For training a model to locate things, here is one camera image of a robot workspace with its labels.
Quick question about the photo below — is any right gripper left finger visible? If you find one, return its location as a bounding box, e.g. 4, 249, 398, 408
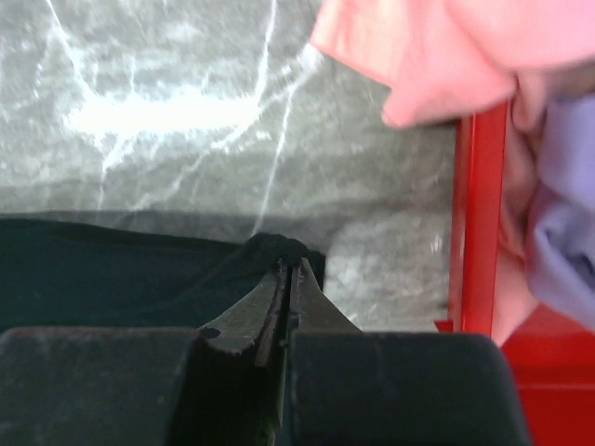
197, 262, 288, 445

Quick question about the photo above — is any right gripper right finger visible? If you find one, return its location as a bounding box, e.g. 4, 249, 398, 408
288, 257, 364, 446

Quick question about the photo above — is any black t shirt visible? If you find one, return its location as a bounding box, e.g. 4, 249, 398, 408
1, 218, 325, 331

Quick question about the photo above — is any red plastic bin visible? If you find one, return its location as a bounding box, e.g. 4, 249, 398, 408
436, 103, 594, 445

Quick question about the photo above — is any crumpled lavender t shirt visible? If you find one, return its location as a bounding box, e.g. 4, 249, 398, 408
525, 95, 594, 330

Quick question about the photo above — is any crumpled salmon t shirt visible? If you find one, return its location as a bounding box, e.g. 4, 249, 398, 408
311, 1, 594, 344

